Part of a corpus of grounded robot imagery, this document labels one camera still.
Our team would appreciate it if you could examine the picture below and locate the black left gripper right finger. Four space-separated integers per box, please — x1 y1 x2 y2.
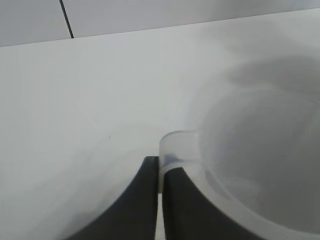
162 167 241 240

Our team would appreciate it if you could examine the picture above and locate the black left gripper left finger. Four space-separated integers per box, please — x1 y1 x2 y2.
67 156 160 240

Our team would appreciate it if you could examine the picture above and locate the clear plastic measuring cup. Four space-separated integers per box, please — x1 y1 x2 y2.
158 56 320 240

